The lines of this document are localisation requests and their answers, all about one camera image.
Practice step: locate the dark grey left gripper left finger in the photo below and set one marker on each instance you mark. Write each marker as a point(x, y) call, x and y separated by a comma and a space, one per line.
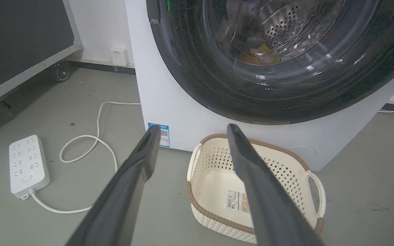
point(121, 201)

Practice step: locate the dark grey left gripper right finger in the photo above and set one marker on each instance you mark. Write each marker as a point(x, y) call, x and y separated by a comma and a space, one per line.
point(265, 201)

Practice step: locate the round dark glass washer door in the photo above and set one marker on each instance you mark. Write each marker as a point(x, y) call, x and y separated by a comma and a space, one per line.
point(286, 58)

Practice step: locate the white washing machine body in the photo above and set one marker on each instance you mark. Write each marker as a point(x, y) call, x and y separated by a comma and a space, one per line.
point(183, 116)

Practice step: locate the barcode label sticker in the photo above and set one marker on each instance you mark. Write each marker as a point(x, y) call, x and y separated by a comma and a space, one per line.
point(237, 201)

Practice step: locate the cream perforated laundry basket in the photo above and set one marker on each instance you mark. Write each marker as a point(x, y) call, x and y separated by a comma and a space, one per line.
point(217, 191)

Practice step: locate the blue energy label sticker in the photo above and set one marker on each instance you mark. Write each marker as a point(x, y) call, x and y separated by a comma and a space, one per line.
point(165, 135)

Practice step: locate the white power strip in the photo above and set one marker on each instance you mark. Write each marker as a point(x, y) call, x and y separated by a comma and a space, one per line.
point(28, 166)

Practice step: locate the black caster wheel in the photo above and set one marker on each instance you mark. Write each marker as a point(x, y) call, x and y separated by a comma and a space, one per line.
point(61, 72)

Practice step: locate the colourful clothes in drum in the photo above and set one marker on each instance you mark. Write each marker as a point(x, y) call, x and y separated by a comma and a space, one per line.
point(260, 54)

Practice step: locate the white wall socket box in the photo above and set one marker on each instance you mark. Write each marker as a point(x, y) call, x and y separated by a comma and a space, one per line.
point(118, 56)

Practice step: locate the black board with metal frame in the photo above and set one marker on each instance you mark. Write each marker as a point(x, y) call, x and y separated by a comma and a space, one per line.
point(15, 41)

